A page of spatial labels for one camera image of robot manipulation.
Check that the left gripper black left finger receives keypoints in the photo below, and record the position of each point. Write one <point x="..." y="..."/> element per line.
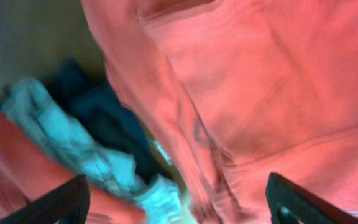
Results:
<point x="67" y="204"/>

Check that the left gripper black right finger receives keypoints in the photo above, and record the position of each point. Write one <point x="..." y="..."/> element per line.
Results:
<point x="290" y="203"/>

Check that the folded grey garment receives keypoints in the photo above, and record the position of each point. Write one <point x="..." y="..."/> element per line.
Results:
<point x="64" y="139"/>

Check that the folded navy garment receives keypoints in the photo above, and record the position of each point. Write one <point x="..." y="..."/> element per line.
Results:
<point x="96" y="106"/>

